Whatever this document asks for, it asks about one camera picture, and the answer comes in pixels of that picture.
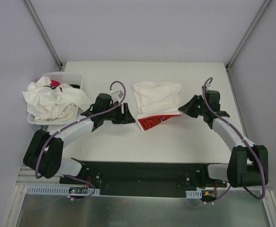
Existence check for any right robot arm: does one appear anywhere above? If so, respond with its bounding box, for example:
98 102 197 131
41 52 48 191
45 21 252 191
178 90 268 188

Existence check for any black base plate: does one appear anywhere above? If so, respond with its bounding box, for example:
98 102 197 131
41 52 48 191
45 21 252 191
59 161 226 198

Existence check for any aluminium frame post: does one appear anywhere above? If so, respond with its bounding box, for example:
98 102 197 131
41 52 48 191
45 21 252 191
22 0 63 70
225 0 273 71

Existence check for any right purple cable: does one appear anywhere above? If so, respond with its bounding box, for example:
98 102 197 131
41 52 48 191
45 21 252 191
203 77 267 200

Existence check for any right aluminium frame post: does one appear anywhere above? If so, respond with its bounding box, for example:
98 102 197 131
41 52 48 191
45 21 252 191
225 0 273 71

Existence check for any white red-print t-shirt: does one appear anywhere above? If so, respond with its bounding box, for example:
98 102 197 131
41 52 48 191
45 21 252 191
132 81 181 131

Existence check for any left white cable duct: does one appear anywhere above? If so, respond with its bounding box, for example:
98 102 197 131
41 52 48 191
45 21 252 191
27 186 100 196

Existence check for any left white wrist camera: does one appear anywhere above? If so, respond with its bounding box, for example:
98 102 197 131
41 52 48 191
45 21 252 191
110 90 124 102

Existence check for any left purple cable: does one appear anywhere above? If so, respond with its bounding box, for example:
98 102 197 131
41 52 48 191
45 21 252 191
35 81 126 179

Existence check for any pink t-shirt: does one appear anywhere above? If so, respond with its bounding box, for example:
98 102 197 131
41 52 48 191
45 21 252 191
50 80 60 87

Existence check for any white t-shirt pile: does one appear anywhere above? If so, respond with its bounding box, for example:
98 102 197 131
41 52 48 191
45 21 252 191
22 76 91 122

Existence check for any white cable duct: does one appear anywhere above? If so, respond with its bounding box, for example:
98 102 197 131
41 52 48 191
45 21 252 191
27 186 100 196
185 190 202 199

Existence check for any left aluminium frame post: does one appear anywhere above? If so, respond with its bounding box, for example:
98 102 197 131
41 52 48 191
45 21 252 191
22 0 63 70

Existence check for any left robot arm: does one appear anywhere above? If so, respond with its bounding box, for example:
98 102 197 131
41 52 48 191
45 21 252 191
23 91 135 184

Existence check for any white plastic laundry basket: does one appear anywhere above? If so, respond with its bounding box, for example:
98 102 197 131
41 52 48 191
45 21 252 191
26 71 84 125

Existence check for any aluminium front rail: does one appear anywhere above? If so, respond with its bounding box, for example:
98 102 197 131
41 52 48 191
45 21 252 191
17 166 60 184

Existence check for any purple cable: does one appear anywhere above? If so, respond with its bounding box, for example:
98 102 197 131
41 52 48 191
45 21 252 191
35 81 126 179
203 77 267 200

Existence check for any right white cable duct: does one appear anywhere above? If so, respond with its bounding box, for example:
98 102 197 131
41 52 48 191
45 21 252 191
185 190 202 199

